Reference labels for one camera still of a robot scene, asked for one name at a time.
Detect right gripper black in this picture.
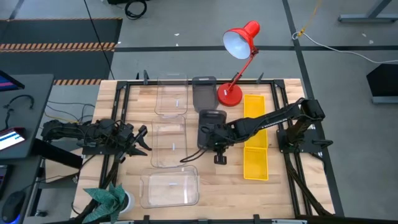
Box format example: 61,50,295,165
198,122,239,166

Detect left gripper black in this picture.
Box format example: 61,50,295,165
117,123,153,157

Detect black plastic basket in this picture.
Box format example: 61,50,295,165
197,109,228,149

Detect grey translucent plastic basket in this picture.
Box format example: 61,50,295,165
192,76,220,113

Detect clear plastic basket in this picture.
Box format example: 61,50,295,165
139,165,200,208
150,115,188,169
154,73,189,116

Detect long yellow plastic basket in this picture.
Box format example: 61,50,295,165
243,95,269,149

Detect red desk lamp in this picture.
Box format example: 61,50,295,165
216,20,261,108

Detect white plant pot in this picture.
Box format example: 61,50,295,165
119,190,136,215

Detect green cloth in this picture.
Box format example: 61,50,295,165
83,183,127,224

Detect dark grey desk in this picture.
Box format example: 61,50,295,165
0,73,83,170

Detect tablet with lit screen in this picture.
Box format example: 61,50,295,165
0,126,27,152

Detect black hazard-striped floor mat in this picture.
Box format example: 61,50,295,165
0,17,124,86

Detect black computer mouse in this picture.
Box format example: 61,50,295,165
1,190,27,223

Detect monitor with coloured screen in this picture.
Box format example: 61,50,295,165
0,70,25,93

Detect black box on grey base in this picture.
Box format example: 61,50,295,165
366,63,398,105

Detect grey metal table leg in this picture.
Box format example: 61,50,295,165
338,0,398,24

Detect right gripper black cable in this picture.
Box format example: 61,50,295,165
179,147,214,164

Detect left arm black cable bundle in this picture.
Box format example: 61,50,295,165
73,152,125,220

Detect arm black cable bundle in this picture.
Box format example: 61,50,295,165
73,152,125,220
284,151,332,217

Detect black aluminium table frame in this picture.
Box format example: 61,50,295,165
104,79,338,220

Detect loose cables under table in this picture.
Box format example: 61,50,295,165
43,99,96,125

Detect right arm black cable bundle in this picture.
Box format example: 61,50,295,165
284,151,332,217

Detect long thin black floor cable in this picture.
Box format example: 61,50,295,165
83,0,116,80

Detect coiled black cable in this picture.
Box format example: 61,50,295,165
124,0,148,21

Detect black cable on desk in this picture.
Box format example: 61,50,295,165
2,94,35,130

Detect yellow floor cable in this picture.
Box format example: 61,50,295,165
297,0,323,39

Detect white floor cable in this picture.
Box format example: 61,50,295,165
292,30,398,65

